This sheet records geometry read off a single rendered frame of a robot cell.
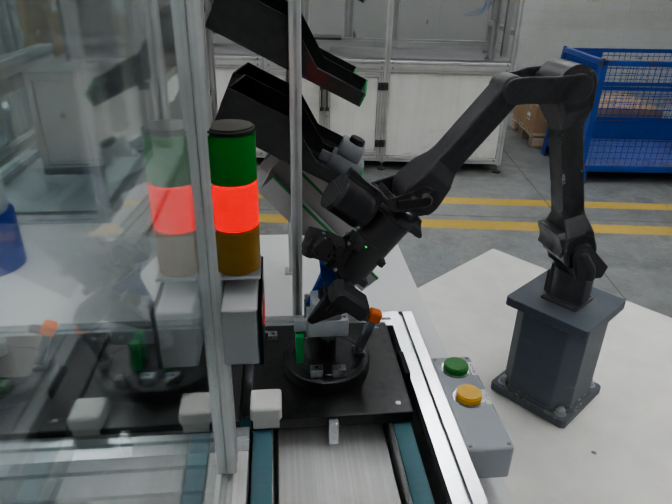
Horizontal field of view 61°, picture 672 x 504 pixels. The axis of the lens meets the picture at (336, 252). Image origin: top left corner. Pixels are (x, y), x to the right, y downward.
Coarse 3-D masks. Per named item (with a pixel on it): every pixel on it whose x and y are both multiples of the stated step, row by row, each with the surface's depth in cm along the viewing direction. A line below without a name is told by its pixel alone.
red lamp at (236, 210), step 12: (216, 192) 56; (228, 192) 56; (240, 192) 56; (252, 192) 57; (216, 204) 57; (228, 204) 57; (240, 204) 57; (252, 204) 58; (216, 216) 58; (228, 216) 57; (240, 216) 57; (252, 216) 58; (216, 228) 58; (228, 228) 58; (240, 228) 58; (252, 228) 59
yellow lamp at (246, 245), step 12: (216, 240) 59; (228, 240) 58; (240, 240) 58; (252, 240) 59; (228, 252) 59; (240, 252) 59; (252, 252) 60; (228, 264) 60; (240, 264) 60; (252, 264) 60
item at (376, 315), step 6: (372, 312) 89; (378, 312) 89; (366, 318) 89; (372, 318) 89; (378, 318) 89; (366, 324) 91; (372, 324) 90; (366, 330) 90; (372, 330) 90; (360, 336) 92; (366, 336) 91; (360, 342) 91; (366, 342) 91; (360, 348) 92
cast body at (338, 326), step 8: (312, 296) 87; (320, 296) 86; (312, 304) 86; (296, 320) 89; (304, 320) 89; (328, 320) 87; (336, 320) 87; (344, 320) 87; (296, 328) 89; (304, 328) 89; (312, 328) 87; (320, 328) 87; (328, 328) 88; (336, 328) 88; (344, 328) 88; (312, 336) 88; (320, 336) 88; (328, 336) 88
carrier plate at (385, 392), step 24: (288, 336) 100; (384, 336) 101; (264, 360) 94; (384, 360) 95; (264, 384) 89; (288, 384) 89; (360, 384) 89; (384, 384) 89; (288, 408) 84; (312, 408) 84; (336, 408) 84; (360, 408) 84; (384, 408) 84; (408, 408) 85
